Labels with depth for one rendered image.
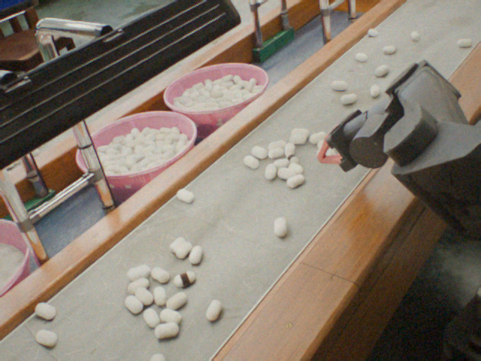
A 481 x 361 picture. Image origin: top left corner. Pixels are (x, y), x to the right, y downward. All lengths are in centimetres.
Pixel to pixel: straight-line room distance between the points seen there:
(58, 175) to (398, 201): 74
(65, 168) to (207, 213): 42
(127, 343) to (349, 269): 33
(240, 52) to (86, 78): 99
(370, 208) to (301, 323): 25
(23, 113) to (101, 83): 11
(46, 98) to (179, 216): 40
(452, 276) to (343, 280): 111
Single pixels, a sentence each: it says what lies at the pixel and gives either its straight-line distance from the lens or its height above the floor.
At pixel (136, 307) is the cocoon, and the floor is 76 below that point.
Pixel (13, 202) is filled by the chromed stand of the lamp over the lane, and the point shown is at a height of 89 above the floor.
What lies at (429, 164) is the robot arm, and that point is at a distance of 39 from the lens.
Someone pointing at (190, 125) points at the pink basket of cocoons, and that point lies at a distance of 123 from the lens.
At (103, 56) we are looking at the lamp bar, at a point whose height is 109.
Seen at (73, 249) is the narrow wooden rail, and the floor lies 76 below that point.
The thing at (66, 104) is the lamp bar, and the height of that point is 107.
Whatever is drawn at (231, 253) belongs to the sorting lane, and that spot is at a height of 74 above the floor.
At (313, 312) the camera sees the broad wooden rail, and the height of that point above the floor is 76.
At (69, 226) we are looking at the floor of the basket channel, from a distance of 118.
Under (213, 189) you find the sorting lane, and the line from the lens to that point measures 103.
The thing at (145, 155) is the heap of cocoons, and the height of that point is 74.
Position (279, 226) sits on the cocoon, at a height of 76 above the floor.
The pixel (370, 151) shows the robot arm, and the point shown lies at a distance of 79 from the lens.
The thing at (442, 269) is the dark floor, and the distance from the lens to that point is 189.
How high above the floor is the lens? 133
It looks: 34 degrees down
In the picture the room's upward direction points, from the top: 11 degrees counter-clockwise
